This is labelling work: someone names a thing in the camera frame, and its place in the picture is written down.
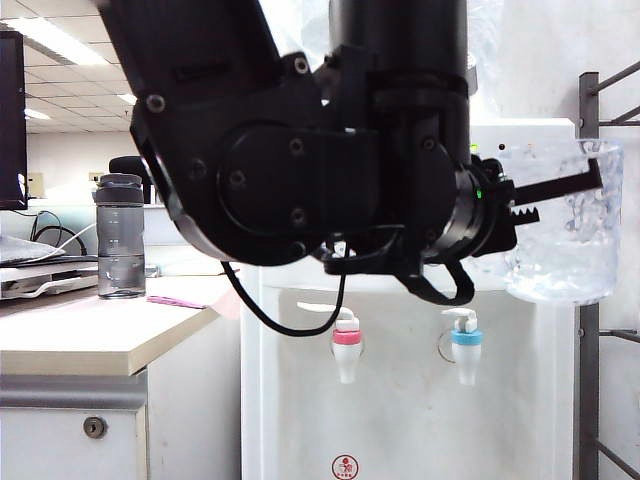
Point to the pink printed card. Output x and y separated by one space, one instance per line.
170 300

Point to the white desk drawer cabinet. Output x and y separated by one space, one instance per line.
50 450

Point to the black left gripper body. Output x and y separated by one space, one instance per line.
500 225

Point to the round cabinet lock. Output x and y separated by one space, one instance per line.
95 427

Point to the white water dispenser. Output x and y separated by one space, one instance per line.
400 425

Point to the blue cold water tap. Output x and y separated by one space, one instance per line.
466 350

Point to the fluorescent ceiling light panel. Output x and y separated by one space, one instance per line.
37 114
127 98
50 40

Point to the grey metal rack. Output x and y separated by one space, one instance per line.
589 375

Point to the grey transparent water bottle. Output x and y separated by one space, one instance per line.
120 240

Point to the plastic-wrapped water jug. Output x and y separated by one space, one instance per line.
487 50

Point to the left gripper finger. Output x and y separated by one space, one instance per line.
560 185

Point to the grey felt laptop sleeve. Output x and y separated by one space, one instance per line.
30 247

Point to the black flat laptop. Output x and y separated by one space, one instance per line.
80 258

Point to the black computer monitor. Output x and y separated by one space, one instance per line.
12 125

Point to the red hot water tap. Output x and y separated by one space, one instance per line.
346 350

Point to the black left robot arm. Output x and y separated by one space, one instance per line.
275 175

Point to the white laptop stand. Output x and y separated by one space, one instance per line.
45 287

